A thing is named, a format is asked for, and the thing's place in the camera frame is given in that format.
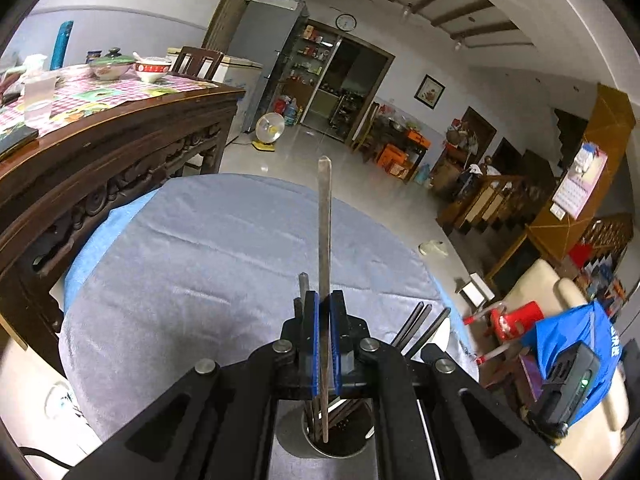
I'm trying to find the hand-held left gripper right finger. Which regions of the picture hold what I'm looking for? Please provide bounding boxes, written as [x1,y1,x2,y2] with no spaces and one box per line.
[329,290,576,480]

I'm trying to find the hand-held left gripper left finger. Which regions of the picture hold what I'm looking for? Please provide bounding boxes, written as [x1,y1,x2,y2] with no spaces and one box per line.
[70,290,321,480]

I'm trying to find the metal utensil holder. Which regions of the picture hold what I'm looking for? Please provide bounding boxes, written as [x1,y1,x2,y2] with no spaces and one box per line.
[274,399,377,459]

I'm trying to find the blue jacket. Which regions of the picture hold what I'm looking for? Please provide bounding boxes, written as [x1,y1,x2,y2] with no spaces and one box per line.
[534,300,627,427]

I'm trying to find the red plastic stool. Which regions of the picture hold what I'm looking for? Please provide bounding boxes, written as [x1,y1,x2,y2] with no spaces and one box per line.
[462,301,547,357]

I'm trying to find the cream sofa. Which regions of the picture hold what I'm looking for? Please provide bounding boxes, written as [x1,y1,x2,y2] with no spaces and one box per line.
[499,257,640,467]

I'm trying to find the grey towel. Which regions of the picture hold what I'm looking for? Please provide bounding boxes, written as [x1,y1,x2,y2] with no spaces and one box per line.
[58,173,482,443]

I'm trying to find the small white box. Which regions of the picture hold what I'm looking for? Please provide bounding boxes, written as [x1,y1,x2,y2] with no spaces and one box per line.
[456,273,489,307]

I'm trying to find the orange box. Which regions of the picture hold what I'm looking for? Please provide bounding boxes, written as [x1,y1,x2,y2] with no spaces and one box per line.
[374,142,412,177]

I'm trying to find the wooden stair railing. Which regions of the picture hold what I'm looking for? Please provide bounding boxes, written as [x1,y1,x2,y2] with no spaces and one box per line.
[436,159,557,242]

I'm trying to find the small floor fan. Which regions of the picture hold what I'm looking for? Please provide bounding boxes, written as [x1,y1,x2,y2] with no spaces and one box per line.
[251,113,286,154]

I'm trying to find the blue table cover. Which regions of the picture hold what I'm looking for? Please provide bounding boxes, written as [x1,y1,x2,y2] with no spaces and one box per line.
[62,189,168,323]

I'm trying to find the blue water bottles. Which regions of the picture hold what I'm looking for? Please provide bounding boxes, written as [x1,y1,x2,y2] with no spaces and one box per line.
[271,96,304,129]

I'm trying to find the wooden panel cabinet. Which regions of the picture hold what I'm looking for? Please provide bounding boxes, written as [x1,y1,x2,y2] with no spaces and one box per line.
[524,82,637,262]

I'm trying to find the white chest freezer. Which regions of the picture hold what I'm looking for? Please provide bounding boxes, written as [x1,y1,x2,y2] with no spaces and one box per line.
[167,47,264,147]

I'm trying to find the glass door shelf cabinet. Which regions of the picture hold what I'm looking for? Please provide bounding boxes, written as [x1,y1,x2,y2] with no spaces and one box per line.
[289,19,342,127]

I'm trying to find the carved dark wooden table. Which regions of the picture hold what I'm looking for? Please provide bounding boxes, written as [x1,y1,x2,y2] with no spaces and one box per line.
[0,80,247,377]

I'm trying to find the grey refrigerator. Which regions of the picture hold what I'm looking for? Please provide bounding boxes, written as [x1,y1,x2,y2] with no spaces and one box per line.
[226,0,309,134]

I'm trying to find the wooden chair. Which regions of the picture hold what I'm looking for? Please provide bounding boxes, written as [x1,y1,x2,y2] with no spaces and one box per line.
[169,45,225,81]

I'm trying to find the red and white bowl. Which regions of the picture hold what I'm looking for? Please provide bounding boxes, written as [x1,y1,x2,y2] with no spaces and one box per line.
[133,57,174,84]

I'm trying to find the checkered tablecloth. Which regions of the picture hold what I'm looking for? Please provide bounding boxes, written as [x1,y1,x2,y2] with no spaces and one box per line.
[0,61,222,137]

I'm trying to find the green lidded bowl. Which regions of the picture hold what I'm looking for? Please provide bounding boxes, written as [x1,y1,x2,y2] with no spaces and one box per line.
[88,47,137,81]

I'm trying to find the flat black object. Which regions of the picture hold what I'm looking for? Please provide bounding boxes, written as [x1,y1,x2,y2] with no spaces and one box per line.
[0,126,40,157]

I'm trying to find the clear plastic jug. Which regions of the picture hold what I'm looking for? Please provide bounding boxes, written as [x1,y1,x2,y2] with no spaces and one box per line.
[19,54,62,129]

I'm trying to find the blue bottle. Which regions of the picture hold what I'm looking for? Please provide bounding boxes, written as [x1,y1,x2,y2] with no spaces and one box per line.
[48,20,75,70]

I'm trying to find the wall calendar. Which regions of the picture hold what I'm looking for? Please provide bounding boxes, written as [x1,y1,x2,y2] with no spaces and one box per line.
[551,142,609,220]

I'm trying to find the framed wall picture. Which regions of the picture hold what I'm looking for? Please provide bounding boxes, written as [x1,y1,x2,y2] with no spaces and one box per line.
[413,73,446,110]

